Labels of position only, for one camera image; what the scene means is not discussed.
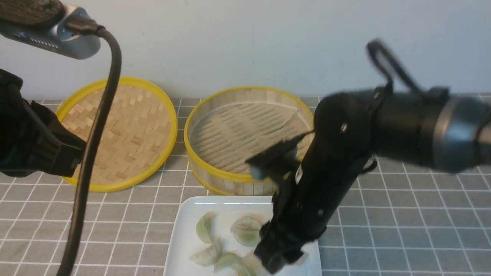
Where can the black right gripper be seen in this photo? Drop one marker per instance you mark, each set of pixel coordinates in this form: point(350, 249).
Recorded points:
point(281, 246)

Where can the green dumpling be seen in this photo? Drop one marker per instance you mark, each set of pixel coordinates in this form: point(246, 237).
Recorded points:
point(246, 231)

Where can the pale white dumpling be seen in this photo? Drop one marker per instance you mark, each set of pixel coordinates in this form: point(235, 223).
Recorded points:
point(226, 260)

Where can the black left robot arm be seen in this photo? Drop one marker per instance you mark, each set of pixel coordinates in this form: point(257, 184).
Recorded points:
point(31, 136)

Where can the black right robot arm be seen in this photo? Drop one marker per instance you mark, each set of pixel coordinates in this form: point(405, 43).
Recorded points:
point(398, 120)

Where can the pale dumpling plate bottom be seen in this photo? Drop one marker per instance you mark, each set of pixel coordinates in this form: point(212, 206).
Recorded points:
point(254, 263)

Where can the pale dumpling plate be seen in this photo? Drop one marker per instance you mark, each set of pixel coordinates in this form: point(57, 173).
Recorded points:
point(254, 263)
point(210, 255)

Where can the pinkish dumpling plate right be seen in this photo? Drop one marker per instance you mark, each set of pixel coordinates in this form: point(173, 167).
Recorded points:
point(302, 259)

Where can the green dumpling plate bottom edge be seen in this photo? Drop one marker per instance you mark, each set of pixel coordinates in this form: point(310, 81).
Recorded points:
point(243, 270)

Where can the pale dumpling plate lower left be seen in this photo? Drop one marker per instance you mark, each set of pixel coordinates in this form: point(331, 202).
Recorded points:
point(210, 255)

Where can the white square plate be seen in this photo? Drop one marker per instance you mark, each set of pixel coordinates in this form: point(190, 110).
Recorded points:
point(227, 209)

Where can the green dumpling plate left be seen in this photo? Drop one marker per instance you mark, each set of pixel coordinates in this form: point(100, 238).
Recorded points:
point(203, 228)

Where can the white steamer liner paper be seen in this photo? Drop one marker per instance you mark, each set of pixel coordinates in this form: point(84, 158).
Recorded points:
point(226, 136)

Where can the grey checked tablecloth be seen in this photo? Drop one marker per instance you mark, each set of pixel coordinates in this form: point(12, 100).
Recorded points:
point(399, 220)

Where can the bamboo steamer basket yellow rim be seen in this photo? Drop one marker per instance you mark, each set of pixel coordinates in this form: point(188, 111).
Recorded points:
point(225, 183)

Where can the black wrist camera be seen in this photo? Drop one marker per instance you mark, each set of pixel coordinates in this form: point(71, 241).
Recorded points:
point(277, 160)

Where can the grey left arm camera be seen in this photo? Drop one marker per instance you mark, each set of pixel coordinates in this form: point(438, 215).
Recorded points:
point(47, 24)

